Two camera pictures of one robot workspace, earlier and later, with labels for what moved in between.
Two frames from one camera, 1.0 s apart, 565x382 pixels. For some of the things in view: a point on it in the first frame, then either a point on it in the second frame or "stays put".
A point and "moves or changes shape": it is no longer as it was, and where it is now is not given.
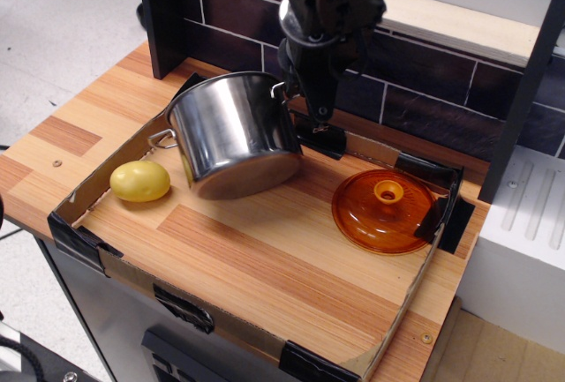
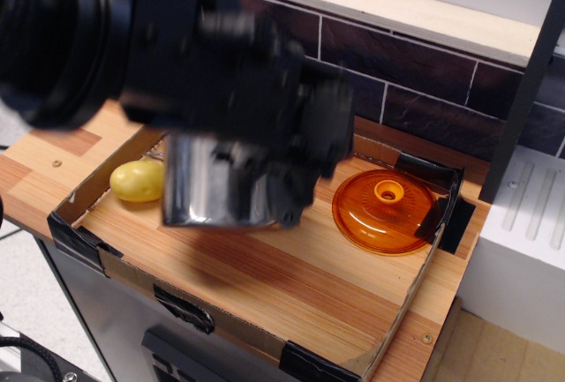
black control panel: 196,355 stays put
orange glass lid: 380,211 stays put
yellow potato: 139,181 stays put
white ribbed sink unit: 516,280 stays put
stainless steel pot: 235,135 moves or changes shape
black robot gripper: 328,7 to 200,62
